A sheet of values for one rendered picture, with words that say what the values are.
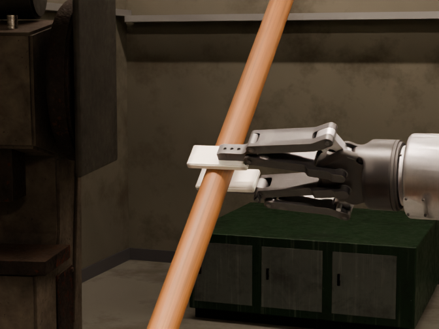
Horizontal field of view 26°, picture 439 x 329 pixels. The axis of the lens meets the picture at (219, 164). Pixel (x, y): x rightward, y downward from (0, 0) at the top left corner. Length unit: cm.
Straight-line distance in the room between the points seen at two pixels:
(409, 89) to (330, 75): 72
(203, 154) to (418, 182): 24
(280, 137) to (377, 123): 768
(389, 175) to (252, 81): 24
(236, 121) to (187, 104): 808
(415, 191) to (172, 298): 26
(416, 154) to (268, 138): 16
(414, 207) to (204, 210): 22
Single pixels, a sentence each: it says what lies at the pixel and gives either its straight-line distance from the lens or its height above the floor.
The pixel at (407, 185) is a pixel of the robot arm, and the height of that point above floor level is 195.
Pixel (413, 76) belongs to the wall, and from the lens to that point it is 861.
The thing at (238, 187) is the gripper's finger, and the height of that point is 194.
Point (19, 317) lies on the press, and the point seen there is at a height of 50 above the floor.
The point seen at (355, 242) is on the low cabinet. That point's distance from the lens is 707.
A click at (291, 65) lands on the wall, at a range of 883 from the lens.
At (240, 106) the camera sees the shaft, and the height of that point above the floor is 202.
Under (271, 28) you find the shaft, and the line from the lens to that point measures 121.
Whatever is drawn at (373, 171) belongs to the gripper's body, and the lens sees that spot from 98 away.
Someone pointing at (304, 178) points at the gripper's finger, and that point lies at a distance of 105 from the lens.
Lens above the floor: 209
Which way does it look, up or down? 7 degrees down
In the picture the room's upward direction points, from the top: straight up
